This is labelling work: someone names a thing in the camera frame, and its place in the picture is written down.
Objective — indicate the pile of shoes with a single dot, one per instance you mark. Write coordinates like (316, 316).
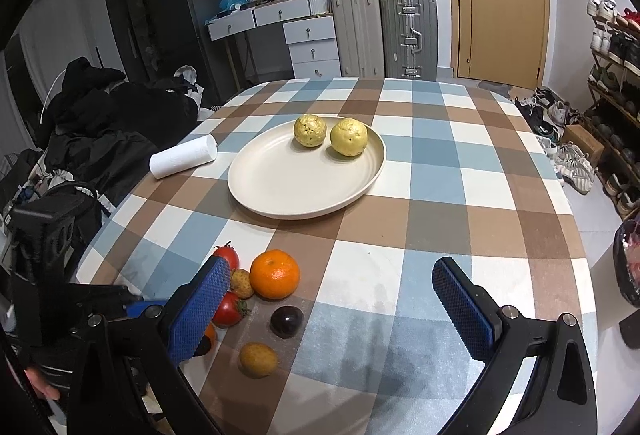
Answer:
(542, 115)

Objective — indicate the small brown cardboard box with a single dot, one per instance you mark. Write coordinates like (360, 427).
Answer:
(582, 141)

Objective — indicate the dark grey fridge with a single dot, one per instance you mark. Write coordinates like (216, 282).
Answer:
(185, 25)

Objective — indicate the white paper towel roll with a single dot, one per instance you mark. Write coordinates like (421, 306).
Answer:
(182, 157)

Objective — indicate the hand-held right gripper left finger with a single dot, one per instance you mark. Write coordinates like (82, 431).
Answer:
(200, 310)

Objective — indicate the white drawer desk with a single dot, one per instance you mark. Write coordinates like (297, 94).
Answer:
(310, 40)

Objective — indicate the checked tablecloth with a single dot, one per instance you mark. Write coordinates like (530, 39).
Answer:
(425, 195)

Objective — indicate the wooden shoe rack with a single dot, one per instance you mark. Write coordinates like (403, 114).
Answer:
(615, 105)

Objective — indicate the person's left hand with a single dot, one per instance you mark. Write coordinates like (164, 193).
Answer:
(40, 382)

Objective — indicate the cream round plate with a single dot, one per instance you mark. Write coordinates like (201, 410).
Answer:
(280, 175)

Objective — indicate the pile of black clothes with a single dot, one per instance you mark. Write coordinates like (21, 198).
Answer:
(110, 125)

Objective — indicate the dark purple plum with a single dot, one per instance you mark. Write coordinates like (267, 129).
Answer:
(287, 321)

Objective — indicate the dark round bin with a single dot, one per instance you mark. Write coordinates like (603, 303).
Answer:
(627, 265)

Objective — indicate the yellow round fruit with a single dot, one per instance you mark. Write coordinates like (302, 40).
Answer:
(310, 131)
(349, 137)

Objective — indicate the tall black wardrobe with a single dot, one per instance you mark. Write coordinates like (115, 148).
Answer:
(122, 0)

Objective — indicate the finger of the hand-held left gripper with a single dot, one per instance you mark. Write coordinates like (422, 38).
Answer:
(140, 308)

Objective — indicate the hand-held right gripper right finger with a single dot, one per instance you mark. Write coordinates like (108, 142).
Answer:
(465, 310)

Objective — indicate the wooden door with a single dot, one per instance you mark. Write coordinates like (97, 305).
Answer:
(505, 5)

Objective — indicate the beige suitcase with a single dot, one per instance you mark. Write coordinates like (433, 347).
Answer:
(357, 32)

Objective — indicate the white grey sneakers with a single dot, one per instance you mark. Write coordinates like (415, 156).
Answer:
(577, 167)

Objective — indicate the brown round fruit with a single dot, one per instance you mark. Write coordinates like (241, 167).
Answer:
(242, 283)
(258, 360)

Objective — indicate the orange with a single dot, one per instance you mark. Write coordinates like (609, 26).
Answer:
(209, 334)
(275, 275)

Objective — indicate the grey suitcase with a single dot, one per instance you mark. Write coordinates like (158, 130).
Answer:
(407, 32)

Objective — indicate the red tomato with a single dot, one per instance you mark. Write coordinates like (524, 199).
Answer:
(227, 257)
(230, 310)

